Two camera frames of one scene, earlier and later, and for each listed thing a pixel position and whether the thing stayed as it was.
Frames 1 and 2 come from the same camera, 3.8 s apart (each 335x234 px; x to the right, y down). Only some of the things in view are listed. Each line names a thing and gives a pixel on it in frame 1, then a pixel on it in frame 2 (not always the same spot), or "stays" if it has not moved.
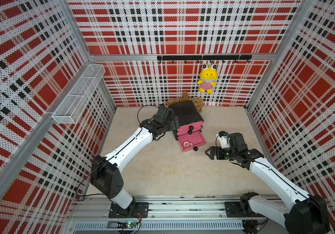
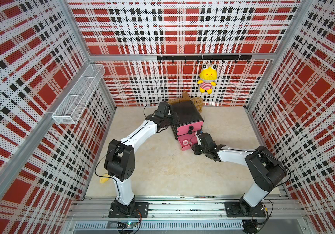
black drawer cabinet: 187,114 stays
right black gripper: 212,152 to 195,149
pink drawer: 191,126 stays
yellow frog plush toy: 208,75 stays
